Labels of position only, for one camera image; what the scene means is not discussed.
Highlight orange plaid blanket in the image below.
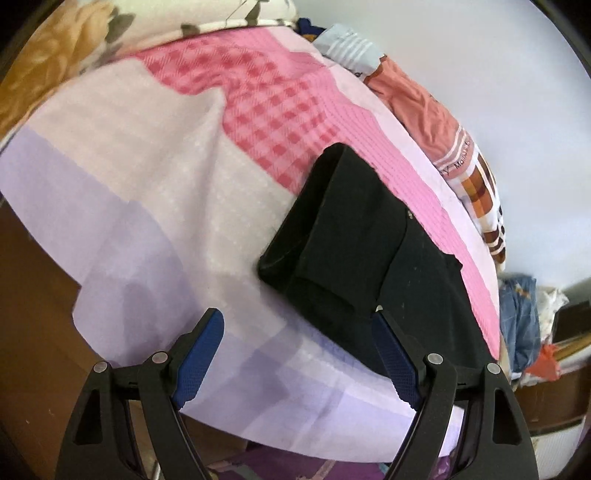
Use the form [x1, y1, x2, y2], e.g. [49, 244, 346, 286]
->
[365, 55, 509, 273]

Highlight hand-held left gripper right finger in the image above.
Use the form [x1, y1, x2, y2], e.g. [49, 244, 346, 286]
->
[370, 309, 540, 480]

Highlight wooden cabinet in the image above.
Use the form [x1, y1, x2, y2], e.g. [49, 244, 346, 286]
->
[510, 364, 587, 432]

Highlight dark blue cloth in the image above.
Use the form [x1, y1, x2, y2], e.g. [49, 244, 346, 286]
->
[295, 17, 328, 38]

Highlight white cloth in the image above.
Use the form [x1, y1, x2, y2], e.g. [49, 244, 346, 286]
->
[533, 286, 568, 342]

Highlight black pants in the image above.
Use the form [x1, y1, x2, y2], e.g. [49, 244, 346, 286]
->
[257, 142, 497, 377]

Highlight light blue striped cloth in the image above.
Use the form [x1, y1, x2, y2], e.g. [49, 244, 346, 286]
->
[314, 23, 389, 79]

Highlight orange-red cloth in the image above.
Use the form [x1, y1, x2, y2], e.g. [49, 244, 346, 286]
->
[531, 344, 561, 381]

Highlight purple mat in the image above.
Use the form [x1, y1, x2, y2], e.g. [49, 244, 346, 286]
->
[208, 443, 462, 480]

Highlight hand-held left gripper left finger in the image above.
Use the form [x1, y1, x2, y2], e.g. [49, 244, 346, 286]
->
[55, 308, 225, 480]

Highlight blue jeans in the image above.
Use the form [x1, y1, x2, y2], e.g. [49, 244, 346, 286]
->
[499, 273, 541, 374]

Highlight pink checked bed sheet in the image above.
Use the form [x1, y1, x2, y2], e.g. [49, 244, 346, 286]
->
[0, 25, 504, 464]

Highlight wooden bed frame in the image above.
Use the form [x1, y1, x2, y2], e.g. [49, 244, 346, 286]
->
[0, 196, 250, 480]

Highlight floral yellow pillow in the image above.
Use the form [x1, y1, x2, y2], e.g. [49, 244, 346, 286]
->
[0, 0, 296, 144]

